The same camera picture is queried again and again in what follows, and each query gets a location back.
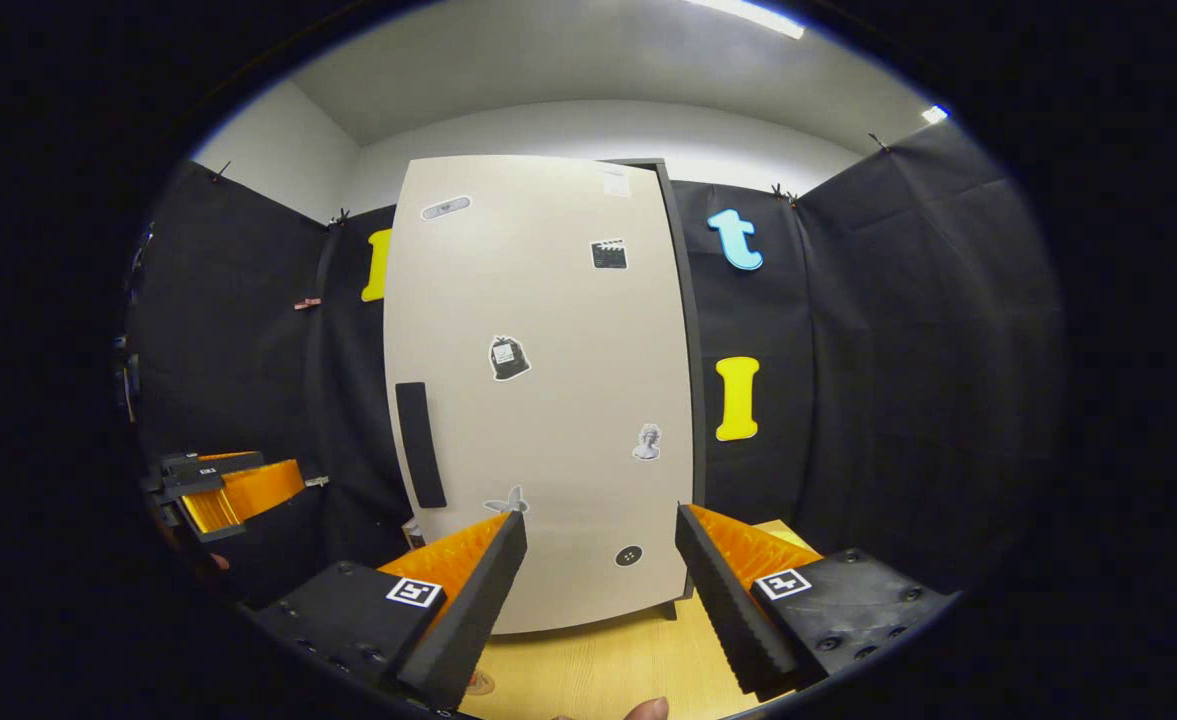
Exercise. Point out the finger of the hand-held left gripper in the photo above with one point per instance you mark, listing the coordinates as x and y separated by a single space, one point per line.
208 465
258 490

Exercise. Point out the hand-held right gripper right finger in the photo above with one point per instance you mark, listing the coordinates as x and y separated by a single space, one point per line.
733 610

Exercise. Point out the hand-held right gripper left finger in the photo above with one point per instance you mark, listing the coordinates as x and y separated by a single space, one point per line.
468 615

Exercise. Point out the round beige coaster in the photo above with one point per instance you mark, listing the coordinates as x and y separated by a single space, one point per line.
479 683

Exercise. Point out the beige cabinet door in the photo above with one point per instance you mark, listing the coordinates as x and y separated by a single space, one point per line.
558 400

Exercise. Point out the dark grey cabinet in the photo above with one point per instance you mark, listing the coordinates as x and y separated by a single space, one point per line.
698 380

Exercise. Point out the black cloth clip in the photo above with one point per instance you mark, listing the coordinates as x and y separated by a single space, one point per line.
340 216
221 171
783 193
878 142

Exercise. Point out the black backdrop cloth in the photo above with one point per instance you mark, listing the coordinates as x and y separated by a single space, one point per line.
898 350

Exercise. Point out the small ceiling light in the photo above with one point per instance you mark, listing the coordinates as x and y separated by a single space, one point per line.
935 114

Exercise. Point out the long ceiling light panel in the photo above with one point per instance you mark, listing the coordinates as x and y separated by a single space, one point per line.
748 17

